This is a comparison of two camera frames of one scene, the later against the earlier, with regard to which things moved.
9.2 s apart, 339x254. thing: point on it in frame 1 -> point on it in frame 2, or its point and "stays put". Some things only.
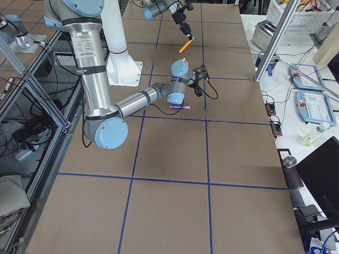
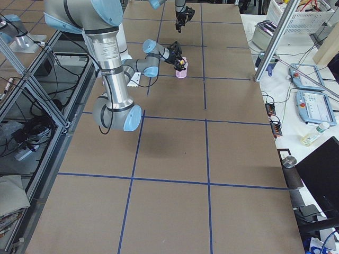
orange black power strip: [270, 109] stays put
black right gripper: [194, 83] -> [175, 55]
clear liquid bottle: [307, 139] stays put
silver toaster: [263, 34] stays put
